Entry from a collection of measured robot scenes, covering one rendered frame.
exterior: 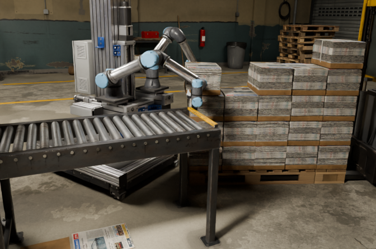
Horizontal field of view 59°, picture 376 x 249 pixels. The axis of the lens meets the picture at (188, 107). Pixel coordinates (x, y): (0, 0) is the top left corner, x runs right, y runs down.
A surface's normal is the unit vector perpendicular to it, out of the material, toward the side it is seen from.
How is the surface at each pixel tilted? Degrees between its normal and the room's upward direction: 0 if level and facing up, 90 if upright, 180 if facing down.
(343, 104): 90
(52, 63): 90
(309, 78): 90
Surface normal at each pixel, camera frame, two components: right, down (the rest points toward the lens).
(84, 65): -0.55, 0.21
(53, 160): 0.39, 0.25
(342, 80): 0.07, 0.26
